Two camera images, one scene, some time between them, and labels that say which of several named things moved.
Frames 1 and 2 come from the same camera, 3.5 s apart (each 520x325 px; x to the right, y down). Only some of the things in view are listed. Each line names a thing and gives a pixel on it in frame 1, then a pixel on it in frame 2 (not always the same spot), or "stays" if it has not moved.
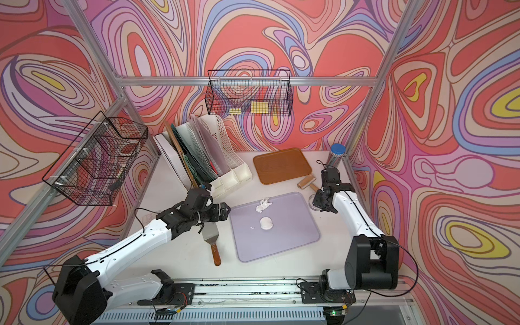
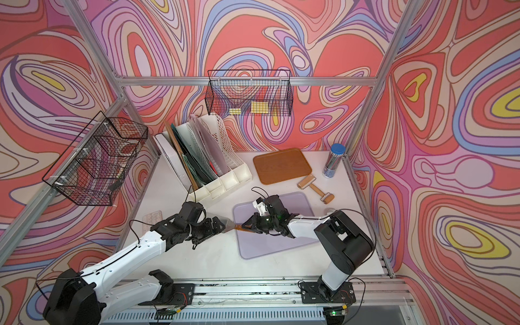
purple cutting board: (293, 226) stays
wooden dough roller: (307, 181) stays
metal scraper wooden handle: (210, 233) to (229, 226)
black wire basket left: (91, 172) stays
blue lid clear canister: (337, 151) stays
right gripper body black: (319, 202) to (266, 223)
